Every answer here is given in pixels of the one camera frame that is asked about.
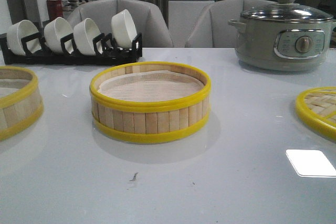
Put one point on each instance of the bamboo steamer lid yellow rim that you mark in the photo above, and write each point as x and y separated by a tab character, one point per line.
316	108

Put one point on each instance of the bamboo steamer basket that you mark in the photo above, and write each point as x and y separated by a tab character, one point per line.
150	122
22	108

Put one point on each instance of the white steamer liner cloth centre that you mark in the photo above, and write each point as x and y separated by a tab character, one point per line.
152	86

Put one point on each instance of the black bowl rack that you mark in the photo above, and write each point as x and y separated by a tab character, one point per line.
106	52

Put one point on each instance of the white bowl right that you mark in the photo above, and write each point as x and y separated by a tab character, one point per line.
123	29

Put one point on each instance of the white bowl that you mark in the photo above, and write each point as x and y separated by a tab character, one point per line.
123	29
54	32
18	31
84	33

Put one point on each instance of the grey chair left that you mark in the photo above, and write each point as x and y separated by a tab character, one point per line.
147	18

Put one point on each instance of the grey chair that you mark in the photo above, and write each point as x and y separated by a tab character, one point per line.
147	18
211	30

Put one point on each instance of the grey chair right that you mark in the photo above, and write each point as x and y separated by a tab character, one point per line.
211	30

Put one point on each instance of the grey electric cooking pot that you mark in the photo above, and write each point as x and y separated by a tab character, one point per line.
282	46

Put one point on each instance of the red cylinder bin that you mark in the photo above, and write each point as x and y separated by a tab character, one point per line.
54	8

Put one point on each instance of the glass pot lid with knob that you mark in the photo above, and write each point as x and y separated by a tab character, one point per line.
287	11

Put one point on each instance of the white bowl far left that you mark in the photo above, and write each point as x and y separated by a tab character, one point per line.
18	31

